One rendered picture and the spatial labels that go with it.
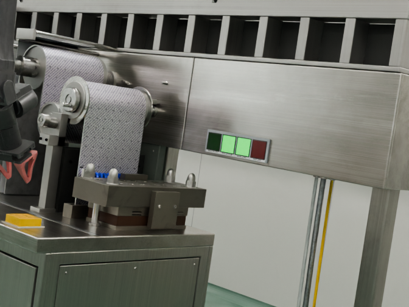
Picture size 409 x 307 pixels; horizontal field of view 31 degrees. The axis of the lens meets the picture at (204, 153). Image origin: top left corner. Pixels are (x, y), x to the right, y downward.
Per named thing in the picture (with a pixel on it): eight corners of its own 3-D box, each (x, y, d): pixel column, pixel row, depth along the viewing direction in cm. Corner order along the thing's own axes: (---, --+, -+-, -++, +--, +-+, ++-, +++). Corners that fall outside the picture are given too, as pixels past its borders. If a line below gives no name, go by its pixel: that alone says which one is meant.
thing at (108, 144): (76, 178, 226) (84, 117, 225) (134, 180, 243) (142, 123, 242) (77, 178, 226) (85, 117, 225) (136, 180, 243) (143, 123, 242)
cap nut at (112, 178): (103, 182, 214) (104, 167, 214) (112, 183, 217) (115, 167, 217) (111, 184, 212) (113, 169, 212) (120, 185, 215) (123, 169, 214)
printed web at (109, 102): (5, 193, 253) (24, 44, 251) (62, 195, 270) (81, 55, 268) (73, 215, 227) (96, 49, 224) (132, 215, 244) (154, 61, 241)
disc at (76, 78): (56, 121, 234) (62, 74, 233) (57, 121, 234) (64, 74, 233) (85, 127, 224) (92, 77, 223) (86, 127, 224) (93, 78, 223)
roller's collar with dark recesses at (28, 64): (11, 74, 244) (14, 54, 243) (27, 77, 248) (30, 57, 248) (22, 75, 239) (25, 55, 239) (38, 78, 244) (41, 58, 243)
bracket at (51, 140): (28, 209, 229) (41, 110, 228) (45, 209, 234) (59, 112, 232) (38, 212, 226) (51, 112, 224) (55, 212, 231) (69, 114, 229)
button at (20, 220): (4, 222, 202) (5, 213, 202) (27, 222, 207) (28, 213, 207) (19, 227, 198) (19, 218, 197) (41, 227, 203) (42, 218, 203)
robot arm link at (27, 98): (-28, 79, 172) (2, 83, 168) (5, 60, 180) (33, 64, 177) (-15, 125, 178) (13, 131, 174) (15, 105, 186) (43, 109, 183)
